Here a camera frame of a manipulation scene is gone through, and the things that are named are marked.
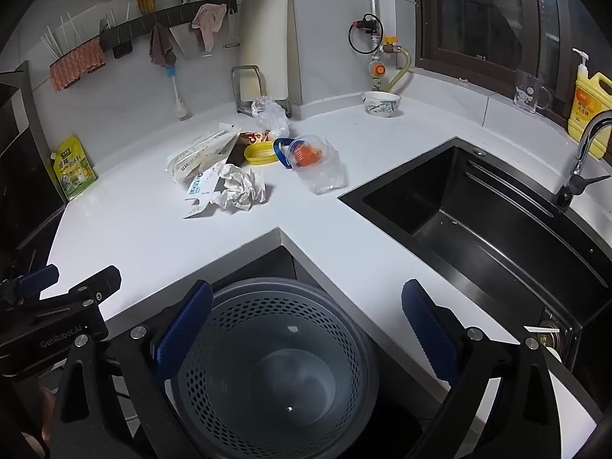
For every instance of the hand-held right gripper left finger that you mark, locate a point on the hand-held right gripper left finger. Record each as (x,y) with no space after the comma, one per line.
(184,330)

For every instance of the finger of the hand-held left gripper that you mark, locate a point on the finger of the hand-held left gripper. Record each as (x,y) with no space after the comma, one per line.
(36,278)
(91,287)

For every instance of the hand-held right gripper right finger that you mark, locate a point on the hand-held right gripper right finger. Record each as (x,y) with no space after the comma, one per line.
(428,330)

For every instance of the grey perforated waste bin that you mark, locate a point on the grey perforated waste bin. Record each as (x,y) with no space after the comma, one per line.
(287,344)

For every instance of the white and blue carton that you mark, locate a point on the white and blue carton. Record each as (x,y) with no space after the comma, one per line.
(201,191)

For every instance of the white paper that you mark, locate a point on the white paper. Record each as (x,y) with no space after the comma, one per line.
(239,186)

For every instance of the white noodle packet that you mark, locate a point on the white noodle packet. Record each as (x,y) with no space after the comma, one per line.
(198,153)

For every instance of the clear plastic bag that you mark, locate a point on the clear plastic bag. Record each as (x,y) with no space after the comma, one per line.
(325,172)
(270,117)

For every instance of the red snack wrapper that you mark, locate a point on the red snack wrapper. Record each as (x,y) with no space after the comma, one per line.
(251,137)

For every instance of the small orange object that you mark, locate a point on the small orange object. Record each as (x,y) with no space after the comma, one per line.
(306,155)

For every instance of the person's left hand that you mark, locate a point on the person's left hand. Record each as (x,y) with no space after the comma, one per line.
(48,406)

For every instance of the black kitchen sink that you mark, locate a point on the black kitchen sink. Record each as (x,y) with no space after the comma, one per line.
(478,229)

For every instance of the yellow green seasoning pouch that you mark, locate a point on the yellow green seasoning pouch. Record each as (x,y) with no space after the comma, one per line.
(74,169)

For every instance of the white bottle brush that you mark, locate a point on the white bottle brush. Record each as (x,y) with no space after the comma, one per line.
(179,105)

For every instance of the orange dish cloth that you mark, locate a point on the orange dish cloth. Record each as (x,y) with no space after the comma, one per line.
(76,64)

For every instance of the white patterned ceramic bowl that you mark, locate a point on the white patterned ceramic bowl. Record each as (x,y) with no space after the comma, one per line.
(381,104)

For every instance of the bundle of white sticks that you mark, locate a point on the bundle of white sticks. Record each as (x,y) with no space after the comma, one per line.
(57,40)

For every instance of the metal cutting board rack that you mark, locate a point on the metal cutting board rack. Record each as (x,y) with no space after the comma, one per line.
(235,91)

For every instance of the chrome faucet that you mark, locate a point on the chrome faucet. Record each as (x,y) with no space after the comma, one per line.
(585,141)

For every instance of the brown dish cloth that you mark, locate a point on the brown dish cloth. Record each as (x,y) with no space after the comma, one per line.
(161,45)

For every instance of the clear glass mug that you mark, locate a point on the clear glass mug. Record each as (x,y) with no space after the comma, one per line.
(526,92)

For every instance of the regulator with orange knob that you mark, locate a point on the regulator with orange knob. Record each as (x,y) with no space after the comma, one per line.
(377,69)

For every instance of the yellow dish soap bottle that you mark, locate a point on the yellow dish soap bottle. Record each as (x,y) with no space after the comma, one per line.
(585,100)

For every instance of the pink dish cloth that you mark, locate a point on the pink dish cloth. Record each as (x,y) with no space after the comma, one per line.
(209,21)

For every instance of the white cutting board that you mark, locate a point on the white cutting board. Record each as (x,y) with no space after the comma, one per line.
(267,28)

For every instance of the dark framed window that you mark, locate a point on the dark framed window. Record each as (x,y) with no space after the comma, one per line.
(478,9)

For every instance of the black wall rack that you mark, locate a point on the black wall rack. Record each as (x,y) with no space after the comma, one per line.
(143,26)

